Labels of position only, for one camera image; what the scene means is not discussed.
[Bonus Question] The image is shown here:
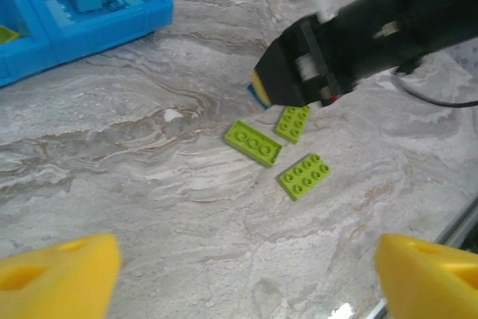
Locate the green lego brick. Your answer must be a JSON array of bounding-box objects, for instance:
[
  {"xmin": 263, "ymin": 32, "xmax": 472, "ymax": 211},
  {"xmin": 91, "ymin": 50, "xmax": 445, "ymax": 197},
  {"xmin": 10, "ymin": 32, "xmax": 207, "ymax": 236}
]
[
  {"xmin": 224, "ymin": 120, "xmax": 284, "ymax": 169},
  {"xmin": 0, "ymin": 25, "xmax": 20, "ymax": 46},
  {"xmin": 274, "ymin": 105, "xmax": 312, "ymax": 145},
  {"xmin": 276, "ymin": 152, "xmax": 332, "ymax": 202}
]

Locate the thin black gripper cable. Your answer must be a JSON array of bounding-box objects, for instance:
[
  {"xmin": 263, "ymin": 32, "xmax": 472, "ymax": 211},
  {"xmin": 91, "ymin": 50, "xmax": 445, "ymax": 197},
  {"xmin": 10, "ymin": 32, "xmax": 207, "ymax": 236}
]
[{"xmin": 390, "ymin": 70, "xmax": 478, "ymax": 108}]

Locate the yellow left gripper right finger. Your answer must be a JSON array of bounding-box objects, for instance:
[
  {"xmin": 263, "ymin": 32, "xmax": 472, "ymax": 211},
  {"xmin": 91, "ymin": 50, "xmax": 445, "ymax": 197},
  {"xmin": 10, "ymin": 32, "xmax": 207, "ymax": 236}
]
[{"xmin": 374, "ymin": 233, "xmax": 478, "ymax": 319}]

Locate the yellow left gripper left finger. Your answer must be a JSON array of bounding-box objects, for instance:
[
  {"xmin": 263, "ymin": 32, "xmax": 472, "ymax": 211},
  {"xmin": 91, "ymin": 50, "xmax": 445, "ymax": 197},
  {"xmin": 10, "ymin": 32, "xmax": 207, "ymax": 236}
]
[{"xmin": 0, "ymin": 233, "xmax": 123, "ymax": 319}]

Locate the blue three-compartment plastic bin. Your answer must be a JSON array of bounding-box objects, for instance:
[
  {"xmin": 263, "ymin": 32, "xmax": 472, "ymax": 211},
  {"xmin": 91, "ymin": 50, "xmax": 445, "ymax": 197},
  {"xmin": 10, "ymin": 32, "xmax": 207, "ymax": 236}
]
[{"xmin": 0, "ymin": 0, "xmax": 175, "ymax": 88}]

